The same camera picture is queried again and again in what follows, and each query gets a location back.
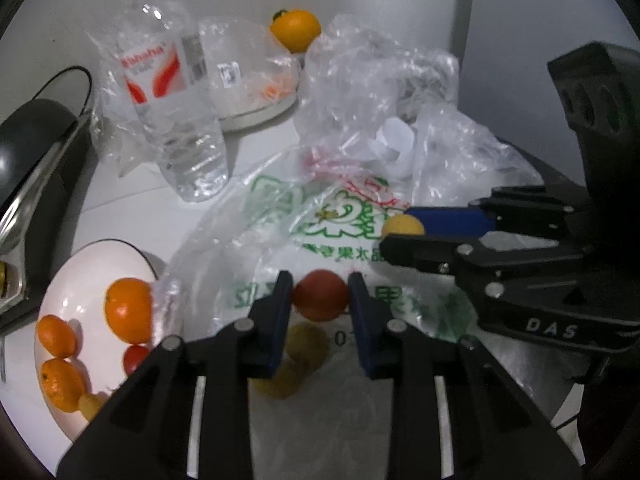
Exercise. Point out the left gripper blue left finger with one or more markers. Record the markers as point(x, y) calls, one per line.
point(270, 315)

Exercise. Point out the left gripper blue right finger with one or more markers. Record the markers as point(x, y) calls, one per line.
point(369, 322)

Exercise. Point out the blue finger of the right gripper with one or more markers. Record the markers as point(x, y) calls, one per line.
point(435, 254)
point(450, 220)

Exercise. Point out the small yellow-green fruit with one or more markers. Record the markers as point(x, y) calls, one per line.
point(89, 405)
point(403, 224)
point(308, 346)
point(286, 381)

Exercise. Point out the cherry tomato bottom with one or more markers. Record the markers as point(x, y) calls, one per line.
point(321, 296)

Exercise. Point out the cherry tomato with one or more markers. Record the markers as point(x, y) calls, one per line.
point(133, 357)
point(321, 296)

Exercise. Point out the mandarin orange bottom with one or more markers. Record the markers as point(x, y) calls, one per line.
point(128, 310)

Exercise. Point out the mandarin orange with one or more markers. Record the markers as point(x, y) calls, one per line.
point(62, 384)
point(56, 336)
point(128, 310)

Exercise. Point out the small yellow-green fruit bottom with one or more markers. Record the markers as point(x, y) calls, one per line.
point(286, 381)

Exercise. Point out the crumpled clear plastic bag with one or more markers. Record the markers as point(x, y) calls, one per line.
point(369, 103)

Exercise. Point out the white plate black rim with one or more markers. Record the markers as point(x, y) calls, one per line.
point(77, 293)

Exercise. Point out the clear bag over white bowl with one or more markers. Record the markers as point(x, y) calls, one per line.
point(252, 79)

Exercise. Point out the clear plastic water bottle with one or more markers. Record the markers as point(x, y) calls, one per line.
point(159, 49)

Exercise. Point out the large orange on bowl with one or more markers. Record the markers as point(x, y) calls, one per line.
point(296, 30)

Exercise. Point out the black wok with wooden handle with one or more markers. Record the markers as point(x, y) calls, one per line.
point(26, 136)

